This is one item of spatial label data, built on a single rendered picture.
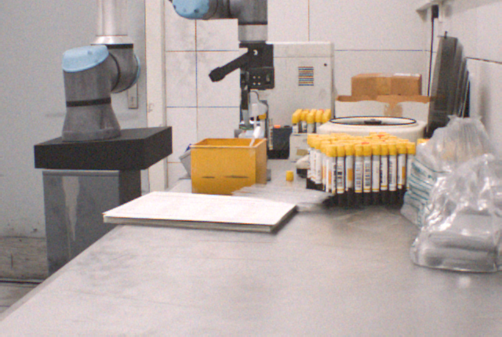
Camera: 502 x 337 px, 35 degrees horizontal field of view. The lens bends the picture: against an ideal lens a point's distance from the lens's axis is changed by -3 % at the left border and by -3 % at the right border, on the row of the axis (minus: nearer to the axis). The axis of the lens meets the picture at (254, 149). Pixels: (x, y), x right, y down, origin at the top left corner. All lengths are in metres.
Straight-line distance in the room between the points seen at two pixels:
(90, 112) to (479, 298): 1.26
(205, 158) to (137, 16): 2.24
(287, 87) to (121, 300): 1.51
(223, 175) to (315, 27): 2.18
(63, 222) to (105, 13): 0.55
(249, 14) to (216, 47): 1.78
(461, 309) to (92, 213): 1.23
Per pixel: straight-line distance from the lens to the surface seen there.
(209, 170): 1.61
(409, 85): 2.76
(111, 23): 2.16
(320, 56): 2.40
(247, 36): 2.00
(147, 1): 3.79
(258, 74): 2.01
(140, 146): 1.96
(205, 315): 0.93
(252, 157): 1.59
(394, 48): 3.71
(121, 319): 0.92
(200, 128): 3.81
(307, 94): 2.41
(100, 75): 2.04
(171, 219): 1.36
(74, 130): 2.03
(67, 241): 2.06
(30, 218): 4.08
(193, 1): 1.89
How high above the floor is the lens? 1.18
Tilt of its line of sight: 8 degrees down
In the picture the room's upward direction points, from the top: 1 degrees counter-clockwise
